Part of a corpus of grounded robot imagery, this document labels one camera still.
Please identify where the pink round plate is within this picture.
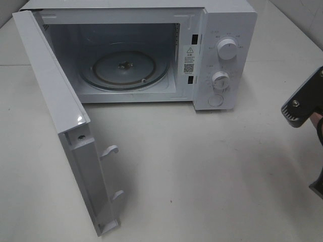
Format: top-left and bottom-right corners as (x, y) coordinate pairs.
(310, 112), (322, 129)

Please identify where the white warning label sticker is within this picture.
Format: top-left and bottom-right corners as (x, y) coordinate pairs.
(182, 45), (196, 75)

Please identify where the round white door button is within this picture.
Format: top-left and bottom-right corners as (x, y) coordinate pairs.
(208, 94), (224, 107)

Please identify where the white microwave oven body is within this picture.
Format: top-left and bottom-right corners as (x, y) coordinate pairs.
(18, 1), (257, 110)

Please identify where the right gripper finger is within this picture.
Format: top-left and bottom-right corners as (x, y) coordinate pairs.
(281, 67), (322, 128)
(309, 177), (323, 199)

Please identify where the glass microwave turntable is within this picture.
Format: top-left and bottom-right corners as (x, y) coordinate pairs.
(78, 43), (174, 91)

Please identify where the white microwave door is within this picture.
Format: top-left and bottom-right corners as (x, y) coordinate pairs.
(13, 10), (124, 236)

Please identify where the white timer knob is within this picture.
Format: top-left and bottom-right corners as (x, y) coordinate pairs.
(211, 71), (230, 90)

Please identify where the upper white power knob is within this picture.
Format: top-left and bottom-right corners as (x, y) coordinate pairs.
(217, 37), (238, 60)

